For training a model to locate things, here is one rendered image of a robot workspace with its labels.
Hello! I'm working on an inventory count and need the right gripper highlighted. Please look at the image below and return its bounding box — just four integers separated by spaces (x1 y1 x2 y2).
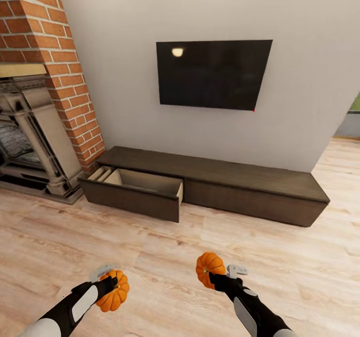
209 272 243 297

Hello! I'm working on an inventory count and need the pumpkin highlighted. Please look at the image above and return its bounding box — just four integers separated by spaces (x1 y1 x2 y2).
95 269 130 313
195 252 227 290

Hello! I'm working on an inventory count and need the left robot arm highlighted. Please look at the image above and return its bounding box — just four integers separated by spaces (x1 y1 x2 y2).
17 263 118 337

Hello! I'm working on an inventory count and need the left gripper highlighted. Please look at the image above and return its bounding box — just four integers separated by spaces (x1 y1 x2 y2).
94 276 118 303

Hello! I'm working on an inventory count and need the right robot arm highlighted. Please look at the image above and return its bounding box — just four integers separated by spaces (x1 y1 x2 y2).
209 264 299 337

